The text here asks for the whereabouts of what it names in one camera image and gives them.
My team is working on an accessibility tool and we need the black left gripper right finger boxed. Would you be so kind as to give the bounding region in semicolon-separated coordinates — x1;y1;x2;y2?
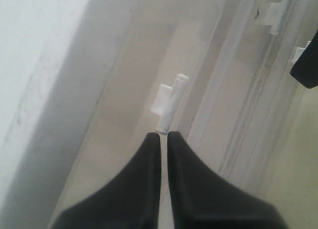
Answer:
167;132;287;229

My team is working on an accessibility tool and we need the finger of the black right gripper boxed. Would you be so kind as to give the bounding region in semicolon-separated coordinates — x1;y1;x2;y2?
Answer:
290;32;318;89

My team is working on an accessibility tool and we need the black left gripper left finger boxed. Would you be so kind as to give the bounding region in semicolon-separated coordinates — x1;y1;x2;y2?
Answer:
52;133;161;229

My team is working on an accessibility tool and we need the clear wide drawer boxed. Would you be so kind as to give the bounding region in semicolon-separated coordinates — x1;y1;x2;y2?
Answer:
260;15;318;153
188;0;302;191

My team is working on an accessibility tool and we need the white plastic drawer cabinet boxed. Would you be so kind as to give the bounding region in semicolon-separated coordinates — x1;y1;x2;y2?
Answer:
0;0;318;229

